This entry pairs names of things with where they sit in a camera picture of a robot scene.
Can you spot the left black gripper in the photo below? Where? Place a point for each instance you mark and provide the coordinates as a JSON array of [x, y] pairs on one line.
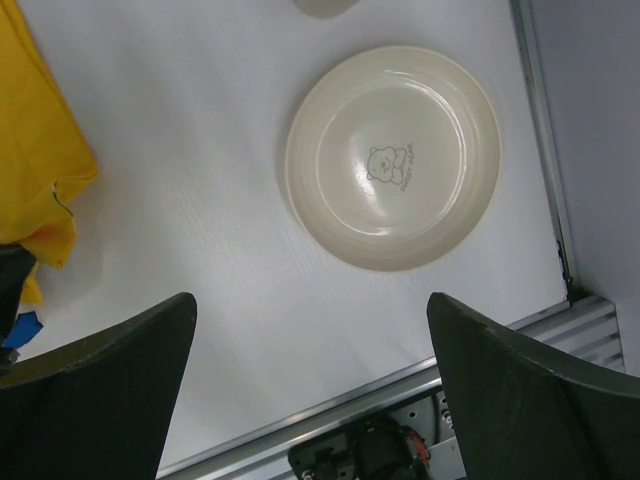
[[17, 329]]

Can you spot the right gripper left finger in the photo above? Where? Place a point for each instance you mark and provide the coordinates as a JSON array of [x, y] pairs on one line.
[[99, 407]]

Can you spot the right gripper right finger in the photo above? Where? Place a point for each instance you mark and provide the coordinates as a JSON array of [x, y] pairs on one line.
[[525, 410]]

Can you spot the yellow Pikachu placemat cloth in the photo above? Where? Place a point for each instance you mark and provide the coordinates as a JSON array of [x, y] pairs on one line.
[[46, 162]]

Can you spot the beige cup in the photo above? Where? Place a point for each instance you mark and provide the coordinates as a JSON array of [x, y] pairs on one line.
[[324, 9]]

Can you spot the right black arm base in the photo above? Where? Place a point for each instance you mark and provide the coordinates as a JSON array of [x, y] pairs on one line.
[[414, 439]]

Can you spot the cream bear plate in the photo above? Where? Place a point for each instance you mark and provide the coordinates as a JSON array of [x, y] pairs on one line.
[[393, 158]]

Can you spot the aluminium front rail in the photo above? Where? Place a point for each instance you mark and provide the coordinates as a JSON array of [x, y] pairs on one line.
[[587, 329]]

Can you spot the right aluminium frame post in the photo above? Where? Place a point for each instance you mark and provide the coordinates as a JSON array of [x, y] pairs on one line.
[[524, 26]]

